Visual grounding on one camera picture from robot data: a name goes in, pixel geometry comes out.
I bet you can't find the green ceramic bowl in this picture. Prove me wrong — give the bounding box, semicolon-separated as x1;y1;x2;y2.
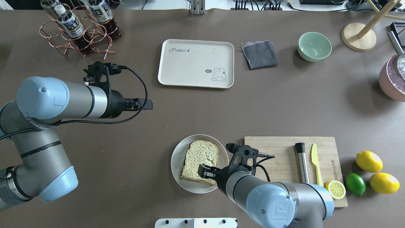
297;32;332;62

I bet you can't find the copper wire bottle rack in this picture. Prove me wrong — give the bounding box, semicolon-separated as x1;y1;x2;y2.
40;0;122;59

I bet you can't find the wooden cutting board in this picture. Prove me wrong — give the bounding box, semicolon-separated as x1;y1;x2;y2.
244;136;348;208

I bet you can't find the whole yellow lemon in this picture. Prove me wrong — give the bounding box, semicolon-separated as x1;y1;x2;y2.
356;151;383;173
369;172;400;194

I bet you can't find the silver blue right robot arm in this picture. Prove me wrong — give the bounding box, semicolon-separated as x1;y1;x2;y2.
198;143;334;228

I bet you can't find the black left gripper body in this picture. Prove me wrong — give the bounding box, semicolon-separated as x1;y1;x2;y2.
83;61;140;118

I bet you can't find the green lime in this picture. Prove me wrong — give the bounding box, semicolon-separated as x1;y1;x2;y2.
345;172;366;196

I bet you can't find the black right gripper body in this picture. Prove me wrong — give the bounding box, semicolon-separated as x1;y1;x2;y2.
209;143;275;190

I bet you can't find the tea bottle middle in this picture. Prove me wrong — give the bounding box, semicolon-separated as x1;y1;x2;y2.
89;0;122;40

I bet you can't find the cream rabbit tray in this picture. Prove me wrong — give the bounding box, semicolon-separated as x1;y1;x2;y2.
157;39;234;89

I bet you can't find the plain toast slice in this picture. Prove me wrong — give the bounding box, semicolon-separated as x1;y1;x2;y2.
179;140;219;186

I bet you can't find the steel muddler black tip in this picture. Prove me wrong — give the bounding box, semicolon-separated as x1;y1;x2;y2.
295;142;310;184

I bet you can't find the yellow plastic knife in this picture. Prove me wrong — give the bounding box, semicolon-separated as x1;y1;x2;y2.
310;143;324;187

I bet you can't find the wooden mug tree stand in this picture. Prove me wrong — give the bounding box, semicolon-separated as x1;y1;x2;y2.
341;0;405;52

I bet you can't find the tea bottle front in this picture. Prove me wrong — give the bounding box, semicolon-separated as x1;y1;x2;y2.
54;4;93;54

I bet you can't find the tea bottle back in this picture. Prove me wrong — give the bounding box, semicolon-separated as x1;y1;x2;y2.
40;0;60;19

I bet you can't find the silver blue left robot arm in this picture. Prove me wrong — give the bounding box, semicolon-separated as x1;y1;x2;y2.
0;61;153;210

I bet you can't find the tea bottle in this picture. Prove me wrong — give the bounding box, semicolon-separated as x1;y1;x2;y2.
89;0;122;40
54;4;93;54
40;0;60;19

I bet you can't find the white round plate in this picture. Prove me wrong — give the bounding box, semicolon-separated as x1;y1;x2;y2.
171;134;229;194

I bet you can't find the grey folded cloth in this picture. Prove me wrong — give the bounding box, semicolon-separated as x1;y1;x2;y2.
241;40;279;70

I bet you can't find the halved lemon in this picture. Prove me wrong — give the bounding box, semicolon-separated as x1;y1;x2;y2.
325;180;346;200

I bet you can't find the steel ice scoop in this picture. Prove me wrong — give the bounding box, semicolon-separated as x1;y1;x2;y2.
387;31;405;79

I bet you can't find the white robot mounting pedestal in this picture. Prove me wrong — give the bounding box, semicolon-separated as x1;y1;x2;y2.
155;218;238;228

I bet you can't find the pink bowl with ice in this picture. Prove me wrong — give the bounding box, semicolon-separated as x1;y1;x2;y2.
379;55;405;102

